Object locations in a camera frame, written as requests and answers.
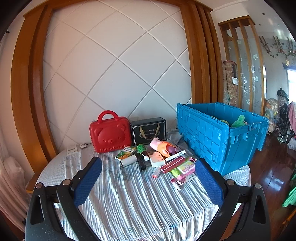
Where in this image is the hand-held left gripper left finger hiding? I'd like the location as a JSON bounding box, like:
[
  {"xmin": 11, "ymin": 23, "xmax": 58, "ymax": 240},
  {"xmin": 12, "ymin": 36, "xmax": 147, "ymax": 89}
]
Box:
[{"xmin": 25, "ymin": 157, "xmax": 102, "ymax": 241}]

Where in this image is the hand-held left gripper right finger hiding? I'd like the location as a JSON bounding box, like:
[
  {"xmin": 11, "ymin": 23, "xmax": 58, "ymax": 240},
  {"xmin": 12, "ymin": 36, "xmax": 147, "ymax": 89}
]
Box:
[{"xmin": 195, "ymin": 159, "xmax": 271, "ymax": 241}]

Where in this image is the green pink wet wipes pack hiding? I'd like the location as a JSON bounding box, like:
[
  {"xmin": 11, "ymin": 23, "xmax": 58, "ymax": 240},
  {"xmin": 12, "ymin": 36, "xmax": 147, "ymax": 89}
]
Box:
[{"xmin": 170, "ymin": 158, "xmax": 197, "ymax": 180}]

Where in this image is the blue plastic storage crate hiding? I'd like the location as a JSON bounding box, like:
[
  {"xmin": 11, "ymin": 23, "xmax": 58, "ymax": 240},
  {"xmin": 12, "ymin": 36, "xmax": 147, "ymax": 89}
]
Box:
[{"xmin": 176, "ymin": 102, "xmax": 269, "ymax": 176}]

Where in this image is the small pink sachet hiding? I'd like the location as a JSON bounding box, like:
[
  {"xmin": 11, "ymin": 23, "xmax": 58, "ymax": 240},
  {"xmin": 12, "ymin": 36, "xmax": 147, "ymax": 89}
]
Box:
[{"xmin": 170, "ymin": 177, "xmax": 182, "ymax": 191}]

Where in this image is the long maroon box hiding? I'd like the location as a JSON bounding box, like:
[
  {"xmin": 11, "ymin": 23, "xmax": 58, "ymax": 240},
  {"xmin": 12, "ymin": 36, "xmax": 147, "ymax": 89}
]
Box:
[{"xmin": 160, "ymin": 156, "xmax": 185, "ymax": 174}]

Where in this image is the white toothpaste box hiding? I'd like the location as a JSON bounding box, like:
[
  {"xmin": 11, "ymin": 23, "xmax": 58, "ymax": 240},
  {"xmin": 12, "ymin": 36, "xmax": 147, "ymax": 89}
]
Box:
[{"xmin": 165, "ymin": 150, "xmax": 186, "ymax": 162}]

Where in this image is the white paper roll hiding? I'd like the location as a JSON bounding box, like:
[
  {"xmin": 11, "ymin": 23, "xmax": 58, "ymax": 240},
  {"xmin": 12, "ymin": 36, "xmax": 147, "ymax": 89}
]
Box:
[{"xmin": 120, "ymin": 156, "xmax": 137, "ymax": 168}]

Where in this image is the green orange medicine box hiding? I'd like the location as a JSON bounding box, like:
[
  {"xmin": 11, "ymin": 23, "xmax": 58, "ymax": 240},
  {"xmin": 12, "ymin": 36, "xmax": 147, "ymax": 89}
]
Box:
[{"xmin": 115, "ymin": 146, "xmax": 137, "ymax": 160}]

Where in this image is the red bear-face carry case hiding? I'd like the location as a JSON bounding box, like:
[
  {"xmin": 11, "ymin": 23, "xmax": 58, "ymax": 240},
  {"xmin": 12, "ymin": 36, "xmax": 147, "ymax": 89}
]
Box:
[{"xmin": 89, "ymin": 110, "xmax": 130, "ymax": 153}]

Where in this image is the black tube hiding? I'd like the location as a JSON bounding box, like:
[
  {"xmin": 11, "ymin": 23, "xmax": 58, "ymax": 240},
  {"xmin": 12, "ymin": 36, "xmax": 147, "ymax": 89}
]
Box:
[{"xmin": 136, "ymin": 153, "xmax": 147, "ymax": 172}]

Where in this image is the white orange-print box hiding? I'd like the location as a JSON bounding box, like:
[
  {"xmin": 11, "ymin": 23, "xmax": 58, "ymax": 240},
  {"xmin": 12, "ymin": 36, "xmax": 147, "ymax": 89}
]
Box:
[{"xmin": 148, "ymin": 152, "xmax": 166, "ymax": 168}]

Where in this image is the pink pig toy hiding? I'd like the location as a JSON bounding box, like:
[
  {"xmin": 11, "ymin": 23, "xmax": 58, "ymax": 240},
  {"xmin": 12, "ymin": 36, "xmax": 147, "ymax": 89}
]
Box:
[{"xmin": 150, "ymin": 137, "xmax": 178, "ymax": 156}]

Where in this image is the green capped dark bottle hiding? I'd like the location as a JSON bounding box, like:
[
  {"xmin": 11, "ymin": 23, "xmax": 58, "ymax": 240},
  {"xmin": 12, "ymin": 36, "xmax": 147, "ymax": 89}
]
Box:
[{"xmin": 137, "ymin": 144, "xmax": 150, "ymax": 161}]

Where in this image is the green plush toy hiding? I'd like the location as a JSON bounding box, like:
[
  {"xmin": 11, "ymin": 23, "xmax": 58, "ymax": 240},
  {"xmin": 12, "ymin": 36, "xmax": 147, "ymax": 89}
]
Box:
[{"xmin": 231, "ymin": 115, "xmax": 248, "ymax": 128}]

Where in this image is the white ribbed cover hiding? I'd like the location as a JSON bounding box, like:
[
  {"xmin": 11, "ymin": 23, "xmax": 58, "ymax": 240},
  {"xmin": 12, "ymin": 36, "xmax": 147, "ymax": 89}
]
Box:
[{"xmin": 0, "ymin": 156, "xmax": 26, "ymax": 219}]

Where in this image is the black gift box gold ribbon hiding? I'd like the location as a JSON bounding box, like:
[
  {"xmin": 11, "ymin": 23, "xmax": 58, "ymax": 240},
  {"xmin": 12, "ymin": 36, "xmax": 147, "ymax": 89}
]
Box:
[{"xmin": 129, "ymin": 117, "xmax": 167, "ymax": 146}]

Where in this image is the green cloth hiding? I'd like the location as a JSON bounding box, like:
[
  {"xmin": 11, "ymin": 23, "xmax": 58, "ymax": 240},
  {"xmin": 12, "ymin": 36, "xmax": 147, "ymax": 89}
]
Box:
[{"xmin": 282, "ymin": 171, "xmax": 296, "ymax": 208}]

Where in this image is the patterned stuffed bag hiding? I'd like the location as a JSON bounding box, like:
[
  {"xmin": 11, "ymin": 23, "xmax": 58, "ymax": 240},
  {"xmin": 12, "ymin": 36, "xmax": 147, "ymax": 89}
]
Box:
[{"xmin": 264, "ymin": 98, "xmax": 281, "ymax": 133}]

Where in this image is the rolled patterned carpet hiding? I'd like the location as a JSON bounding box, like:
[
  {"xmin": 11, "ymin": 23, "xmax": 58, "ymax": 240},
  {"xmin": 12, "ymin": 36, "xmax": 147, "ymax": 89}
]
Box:
[{"xmin": 222, "ymin": 60, "xmax": 238, "ymax": 108}]

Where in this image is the coat rack with clothes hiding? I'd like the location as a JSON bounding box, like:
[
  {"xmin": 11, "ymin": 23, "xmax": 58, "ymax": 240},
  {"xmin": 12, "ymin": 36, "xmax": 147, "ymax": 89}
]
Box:
[{"xmin": 276, "ymin": 87, "xmax": 296, "ymax": 143}]

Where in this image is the wooden slat glass partition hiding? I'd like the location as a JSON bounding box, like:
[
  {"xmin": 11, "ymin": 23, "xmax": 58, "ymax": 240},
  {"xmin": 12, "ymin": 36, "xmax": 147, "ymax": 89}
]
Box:
[{"xmin": 218, "ymin": 16, "xmax": 266, "ymax": 116}]

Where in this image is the window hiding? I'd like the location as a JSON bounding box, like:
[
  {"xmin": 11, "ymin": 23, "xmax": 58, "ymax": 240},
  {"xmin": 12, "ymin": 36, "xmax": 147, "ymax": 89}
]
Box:
[{"xmin": 283, "ymin": 60, "xmax": 296, "ymax": 102}]

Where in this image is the hanging vine decoration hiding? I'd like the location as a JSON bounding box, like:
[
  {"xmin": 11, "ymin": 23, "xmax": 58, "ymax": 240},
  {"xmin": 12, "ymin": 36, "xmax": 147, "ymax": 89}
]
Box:
[{"xmin": 259, "ymin": 35, "xmax": 296, "ymax": 59}]

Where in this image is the wooden wall frame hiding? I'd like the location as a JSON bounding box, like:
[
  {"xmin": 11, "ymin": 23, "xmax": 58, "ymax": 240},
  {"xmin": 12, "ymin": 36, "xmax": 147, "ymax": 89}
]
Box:
[{"xmin": 10, "ymin": 0, "xmax": 223, "ymax": 180}]

